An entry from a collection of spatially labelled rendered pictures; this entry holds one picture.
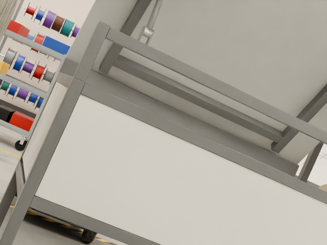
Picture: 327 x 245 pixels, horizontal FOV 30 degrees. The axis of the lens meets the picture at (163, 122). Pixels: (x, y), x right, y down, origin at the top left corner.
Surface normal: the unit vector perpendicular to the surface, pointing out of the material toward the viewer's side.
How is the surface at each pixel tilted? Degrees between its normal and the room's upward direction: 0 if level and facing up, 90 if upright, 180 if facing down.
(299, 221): 90
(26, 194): 90
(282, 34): 128
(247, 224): 90
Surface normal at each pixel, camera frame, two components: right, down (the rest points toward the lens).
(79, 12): 0.22, 0.10
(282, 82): -0.07, 0.65
